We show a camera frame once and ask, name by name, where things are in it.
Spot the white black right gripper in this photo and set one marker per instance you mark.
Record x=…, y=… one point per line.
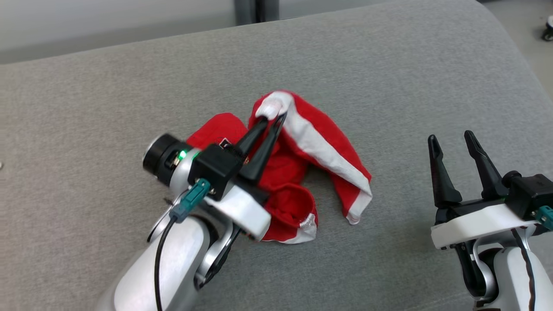
x=475, y=224

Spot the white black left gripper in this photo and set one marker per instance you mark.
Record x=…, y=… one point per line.
x=242, y=211

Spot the red white-trimmed shorts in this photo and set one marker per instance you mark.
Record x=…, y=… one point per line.
x=293, y=203

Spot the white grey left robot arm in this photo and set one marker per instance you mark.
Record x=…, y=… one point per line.
x=138, y=276

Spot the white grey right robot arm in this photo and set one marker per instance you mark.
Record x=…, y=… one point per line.
x=507, y=280

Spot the black caster wheel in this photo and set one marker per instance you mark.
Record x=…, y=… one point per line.
x=548, y=32

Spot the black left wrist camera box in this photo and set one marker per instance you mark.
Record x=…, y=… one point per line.
x=216, y=168

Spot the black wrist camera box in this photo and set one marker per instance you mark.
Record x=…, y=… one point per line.
x=533, y=190
x=216, y=168

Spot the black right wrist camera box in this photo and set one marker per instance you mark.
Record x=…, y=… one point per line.
x=533, y=190

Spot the grey partition post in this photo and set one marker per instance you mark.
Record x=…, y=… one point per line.
x=246, y=11

